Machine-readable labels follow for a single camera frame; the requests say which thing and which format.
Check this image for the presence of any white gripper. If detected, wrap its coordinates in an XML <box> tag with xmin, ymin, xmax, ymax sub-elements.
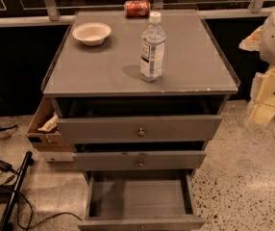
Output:
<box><xmin>238</xmin><ymin>9</ymin><xmax>275</xmax><ymax>125</ymax></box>

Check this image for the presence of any clear plastic water bottle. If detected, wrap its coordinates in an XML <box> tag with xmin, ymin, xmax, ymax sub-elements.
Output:
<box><xmin>140</xmin><ymin>12</ymin><xmax>166</xmax><ymax>82</ymax></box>

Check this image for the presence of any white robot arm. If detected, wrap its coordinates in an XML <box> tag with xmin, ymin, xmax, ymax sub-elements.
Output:
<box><xmin>238</xmin><ymin>8</ymin><xmax>275</xmax><ymax>125</ymax></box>

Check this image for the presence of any grey middle drawer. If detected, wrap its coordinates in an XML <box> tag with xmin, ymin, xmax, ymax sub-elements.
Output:
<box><xmin>73</xmin><ymin>141</ymin><xmax>206</xmax><ymax>171</ymax></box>

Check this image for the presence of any grey drawer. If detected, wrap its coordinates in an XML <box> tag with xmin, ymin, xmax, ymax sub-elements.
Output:
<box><xmin>73</xmin><ymin>141</ymin><xmax>206</xmax><ymax>171</ymax></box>
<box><xmin>56</xmin><ymin>96</ymin><xmax>222</xmax><ymax>144</ymax></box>
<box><xmin>78</xmin><ymin>169</ymin><xmax>206</xmax><ymax>231</ymax></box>

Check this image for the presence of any grey top drawer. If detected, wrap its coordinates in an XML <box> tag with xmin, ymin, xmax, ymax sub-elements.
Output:
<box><xmin>56</xmin><ymin>96</ymin><xmax>222</xmax><ymax>144</ymax></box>

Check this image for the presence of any grey drawer cabinet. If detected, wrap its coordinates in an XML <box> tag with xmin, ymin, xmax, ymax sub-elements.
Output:
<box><xmin>40</xmin><ymin>9</ymin><xmax>241</xmax><ymax>185</ymax></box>

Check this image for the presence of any grey bottom drawer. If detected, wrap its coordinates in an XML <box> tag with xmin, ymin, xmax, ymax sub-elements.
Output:
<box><xmin>78</xmin><ymin>169</ymin><xmax>206</xmax><ymax>231</ymax></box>

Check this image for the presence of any red soda can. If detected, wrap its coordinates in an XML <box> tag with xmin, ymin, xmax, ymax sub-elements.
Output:
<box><xmin>124</xmin><ymin>0</ymin><xmax>150</xmax><ymax>17</ymax></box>

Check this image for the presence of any white paper bowl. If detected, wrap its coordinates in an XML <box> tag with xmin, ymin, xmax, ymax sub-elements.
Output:
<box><xmin>72</xmin><ymin>22</ymin><xmax>112</xmax><ymax>46</ymax></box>

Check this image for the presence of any metal window railing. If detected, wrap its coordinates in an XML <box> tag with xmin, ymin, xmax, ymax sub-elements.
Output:
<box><xmin>0</xmin><ymin>0</ymin><xmax>275</xmax><ymax>29</ymax></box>

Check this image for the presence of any crumpled paper in box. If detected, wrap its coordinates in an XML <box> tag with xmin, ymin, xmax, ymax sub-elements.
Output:
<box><xmin>38</xmin><ymin>115</ymin><xmax>58</xmax><ymax>133</ymax></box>

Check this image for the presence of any brown cardboard box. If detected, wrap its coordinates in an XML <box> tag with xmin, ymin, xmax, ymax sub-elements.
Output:
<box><xmin>27</xmin><ymin>97</ymin><xmax>73</xmax><ymax>162</ymax></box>

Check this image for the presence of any black metal stand pole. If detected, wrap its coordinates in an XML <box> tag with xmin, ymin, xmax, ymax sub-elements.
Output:
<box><xmin>0</xmin><ymin>151</ymin><xmax>34</xmax><ymax>231</ymax></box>

